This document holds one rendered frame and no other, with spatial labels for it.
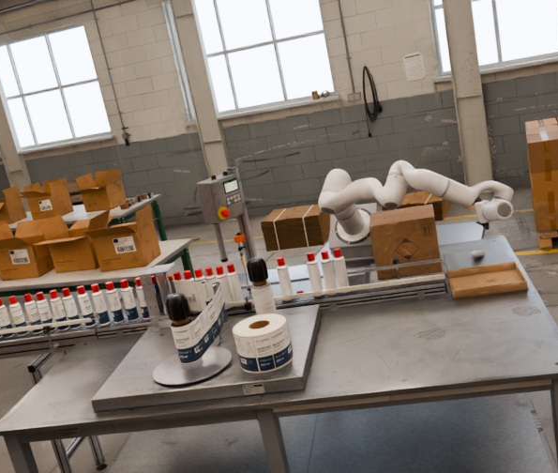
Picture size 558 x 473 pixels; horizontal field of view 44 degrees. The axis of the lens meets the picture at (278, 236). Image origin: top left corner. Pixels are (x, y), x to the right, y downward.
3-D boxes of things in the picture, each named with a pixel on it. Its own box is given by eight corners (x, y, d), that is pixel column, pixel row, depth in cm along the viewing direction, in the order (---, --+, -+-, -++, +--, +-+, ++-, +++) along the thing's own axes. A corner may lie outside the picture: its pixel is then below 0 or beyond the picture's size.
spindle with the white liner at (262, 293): (257, 330, 287) (242, 264, 279) (261, 322, 295) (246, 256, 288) (278, 328, 285) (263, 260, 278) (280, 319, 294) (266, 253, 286)
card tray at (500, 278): (453, 299, 291) (452, 290, 290) (448, 278, 316) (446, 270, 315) (527, 290, 285) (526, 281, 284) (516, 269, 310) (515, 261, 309)
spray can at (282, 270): (282, 302, 314) (273, 260, 309) (283, 298, 319) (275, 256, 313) (293, 300, 313) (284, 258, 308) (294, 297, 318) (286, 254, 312)
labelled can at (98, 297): (98, 327, 332) (86, 287, 327) (102, 322, 337) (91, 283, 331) (108, 325, 331) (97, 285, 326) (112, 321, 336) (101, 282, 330)
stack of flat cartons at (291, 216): (264, 251, 728) (259, 222, 720) (278, 236, 778) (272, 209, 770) (324, 245, 709) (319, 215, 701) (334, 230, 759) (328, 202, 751)
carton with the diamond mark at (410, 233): (377, 280, 326) (368, 225, 319) (379, 264, 348) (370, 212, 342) (443, 272, 319) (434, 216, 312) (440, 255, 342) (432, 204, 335)
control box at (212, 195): (204, 222, 316) (195, 183, 311) (232, 212, 328) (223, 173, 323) (219, 223, 309) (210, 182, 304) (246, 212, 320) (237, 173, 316)
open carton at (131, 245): (90, 278, 461) (75, 224, 452) (124, 253, 508) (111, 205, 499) (142, 271, 450) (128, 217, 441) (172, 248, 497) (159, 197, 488)
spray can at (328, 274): (325, 297, 310) (318, 253, 305) (326, 292, 315) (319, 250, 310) (338, 295, 309) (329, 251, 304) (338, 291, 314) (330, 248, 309)
